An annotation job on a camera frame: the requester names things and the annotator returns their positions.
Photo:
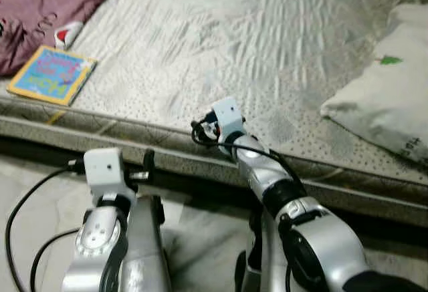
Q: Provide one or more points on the colourful children's book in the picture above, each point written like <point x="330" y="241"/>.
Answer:
<point x="50" y="75"/>

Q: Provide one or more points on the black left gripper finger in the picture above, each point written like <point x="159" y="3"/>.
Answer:
<point x="148" y="164"/>

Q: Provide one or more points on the silver robot right leg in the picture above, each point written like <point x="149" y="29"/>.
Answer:
<point x="267" y="258"/>

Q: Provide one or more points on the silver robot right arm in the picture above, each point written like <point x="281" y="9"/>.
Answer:
<point x="321" y="238"/>

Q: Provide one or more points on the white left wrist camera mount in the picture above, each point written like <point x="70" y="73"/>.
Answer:
<point x="107" y="172"/>

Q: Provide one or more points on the grey quilted mattress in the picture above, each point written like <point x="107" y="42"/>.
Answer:
<point x="200" y="38"/>

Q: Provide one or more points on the silver robot leg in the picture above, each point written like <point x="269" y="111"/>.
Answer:
<point x="267" y="258"/>
<point x="144" y="252"/>

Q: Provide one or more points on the silver robot left leg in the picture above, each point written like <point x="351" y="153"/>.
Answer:
<point x="144" y="252"/>

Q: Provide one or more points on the pink cartoon print blanket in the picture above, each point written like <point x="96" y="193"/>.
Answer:
<point x="40" y="5"/>

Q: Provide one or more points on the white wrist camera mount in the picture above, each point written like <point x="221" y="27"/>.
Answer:
<point x="107" y="172"/>
<point x="229" y="115"/>

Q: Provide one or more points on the white pillow with green tree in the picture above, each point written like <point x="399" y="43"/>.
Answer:
<point x="381" y="98"/>

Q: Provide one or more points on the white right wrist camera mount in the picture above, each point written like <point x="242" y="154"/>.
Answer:
<point x="229" y="115"/>

